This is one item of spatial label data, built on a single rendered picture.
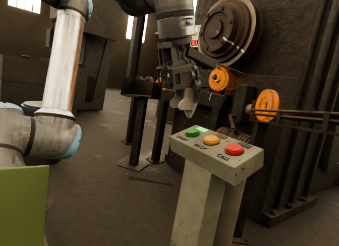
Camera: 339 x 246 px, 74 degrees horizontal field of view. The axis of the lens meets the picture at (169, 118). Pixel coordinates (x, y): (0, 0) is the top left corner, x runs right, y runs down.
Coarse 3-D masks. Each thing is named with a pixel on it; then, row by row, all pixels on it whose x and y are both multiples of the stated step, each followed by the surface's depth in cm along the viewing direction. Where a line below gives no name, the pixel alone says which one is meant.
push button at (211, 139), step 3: (210, 135) 61; (213, 135) 61; (204, 138) 60; (207, 138) 59; (210, 138) 59; (213, 138) 59; (216, 138) 59; (204, 141) 59; (207, 141) 58; (210, 141) 58; (213, 141) 58; (216, 141) 58; (210, 144) 58
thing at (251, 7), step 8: (224, 0) 147; (240, 0) 137; (248, 0) 133; (248, 8) 133; (256, 8) 135; (256, 16) 129; (256, 24) 129; (256, 32) 132; (248, 40) 132; (256, 40) 134; (248, 48) 135; (240, 56) 136; (216, 64) 151; (224, 64) 145; (232, 64) 141
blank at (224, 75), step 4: (212, 72) 157; (216, 72) 154; (220, 72) 151; (224, 72) 148; (220, 76) 151; (224, 76) 148; (228, 76) 149; (212, 80) 156; (220, 80) 151; (224, 80) 148; (228, 80) 149; (212, 84) 156; (216, 84) 153; (220, 84) 151; (224, 84) 149; (212, 88) 156; (216, 88) 153; (220, 88) 151
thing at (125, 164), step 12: (132, 84) 190; (144, 84) 190; (156, 84) 173; (144, 96) 170; (156, 96) 178; (144, 108) 180; (144, 120) 185; (132, 144) 185; (132, 156) 186; (132, 168) 181
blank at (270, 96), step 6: (264, 90) 108; (270, 90) 103; (258, 96) 112; (264, 96) 107; (270, 96) 102; (276, 96) 100; (258, 102) 111; (264, 102) 110; (270, 102) 101; (276, 102) 99; (258, 108) 111; (264, 108) 110; (270, 108) 100; (276, 108) 99; (264, 120) 105
